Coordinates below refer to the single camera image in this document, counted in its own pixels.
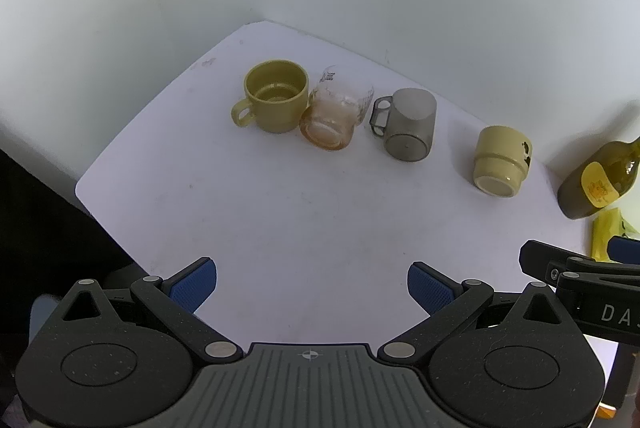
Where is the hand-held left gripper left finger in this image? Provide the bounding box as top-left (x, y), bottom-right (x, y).
top-left (60, 257), bottom-right (241, 362)

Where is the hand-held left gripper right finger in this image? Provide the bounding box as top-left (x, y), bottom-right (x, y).
top-left (377, 261), bottom-right (569, 362)

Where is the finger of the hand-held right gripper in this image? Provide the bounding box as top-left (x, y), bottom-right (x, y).
top-left (519, 239), bottom-right (640, 284)
top-left (606, 235), bottom-right (640, 265)

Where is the cream printed ceramic cup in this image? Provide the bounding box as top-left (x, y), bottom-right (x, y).
top-left (472, 125), bottom-right (534, 198)

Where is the yellow plastic packet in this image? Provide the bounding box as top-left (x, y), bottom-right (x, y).
top-left (591, 207), bottom-right (640, 263)

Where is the olive green glass bottle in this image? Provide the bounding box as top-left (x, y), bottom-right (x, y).
top-left (557, 136), bottom-right (640, 221)

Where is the orange object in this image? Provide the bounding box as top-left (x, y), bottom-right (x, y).
top-left (598, 404), bottom-right (638, 424)

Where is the grey translucent plastic mug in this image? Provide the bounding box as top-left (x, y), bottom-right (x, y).
top-left (369, 88), bottom-right (438, 162)

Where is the olive yellow ceramic mug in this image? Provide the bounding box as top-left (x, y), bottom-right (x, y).
top-left (230, 60), bottom-right (310, 134)

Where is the clear amber glass mug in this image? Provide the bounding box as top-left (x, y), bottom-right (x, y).
top-left (299, 65), bottom-right (376, 153)

